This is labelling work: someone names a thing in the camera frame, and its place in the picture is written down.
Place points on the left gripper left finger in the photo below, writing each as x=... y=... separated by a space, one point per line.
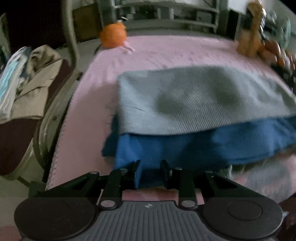
x=102 y=191

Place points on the bumpy orange citrus fruit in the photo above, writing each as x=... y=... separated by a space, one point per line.
x=113 y=35

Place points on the pink dog print blanket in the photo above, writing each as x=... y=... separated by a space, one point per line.
x=93 y=104

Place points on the folded clothes pile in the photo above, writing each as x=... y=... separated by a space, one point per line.
x=25 y=82

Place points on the brown wooden cabinet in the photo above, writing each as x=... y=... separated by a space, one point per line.
x=87 y=23

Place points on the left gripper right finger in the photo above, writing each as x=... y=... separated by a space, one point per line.
x=186 y=182

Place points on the grey blue waffle sweater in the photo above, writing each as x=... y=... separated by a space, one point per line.
x=198 y=117

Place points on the orange juice bottle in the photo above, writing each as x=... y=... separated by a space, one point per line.
x=250 y=37

